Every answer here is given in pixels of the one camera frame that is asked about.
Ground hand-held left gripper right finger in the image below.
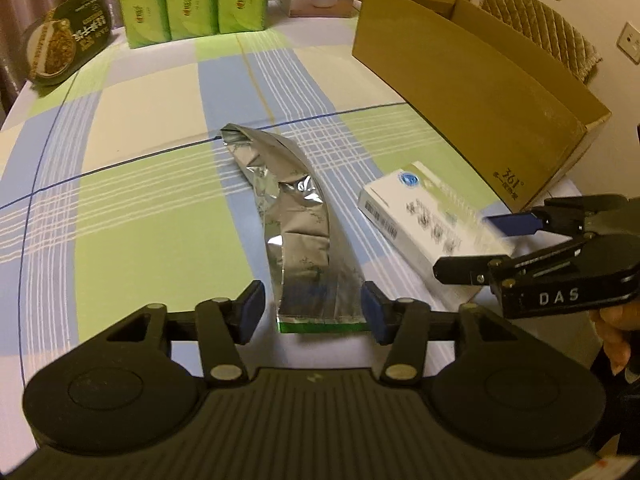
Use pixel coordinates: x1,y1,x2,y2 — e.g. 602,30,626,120
361,281,546,387

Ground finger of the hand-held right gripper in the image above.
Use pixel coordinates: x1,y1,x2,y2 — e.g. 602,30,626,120
432,237,594,287
482,194,635,237

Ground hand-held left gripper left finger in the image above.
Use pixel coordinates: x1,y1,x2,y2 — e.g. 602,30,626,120
85,280,267,387

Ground silver foil pouch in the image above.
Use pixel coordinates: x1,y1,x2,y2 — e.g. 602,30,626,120
220,122,365,335

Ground large brown cardboard box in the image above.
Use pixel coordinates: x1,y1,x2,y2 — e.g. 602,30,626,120
351,0,612,214

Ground desktop with checked tablecloth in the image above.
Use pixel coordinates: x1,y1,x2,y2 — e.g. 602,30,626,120
0,0,601,461

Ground person's right hand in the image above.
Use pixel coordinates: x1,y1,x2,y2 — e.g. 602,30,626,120
589,304,633,376

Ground quilted chair back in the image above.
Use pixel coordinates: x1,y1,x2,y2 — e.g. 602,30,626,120
479,0,604,84

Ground green tissue multipack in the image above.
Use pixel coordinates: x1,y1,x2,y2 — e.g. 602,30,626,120
114,0,269,50

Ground black instant food bowl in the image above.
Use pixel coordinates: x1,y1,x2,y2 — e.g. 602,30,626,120
22,0,114,86

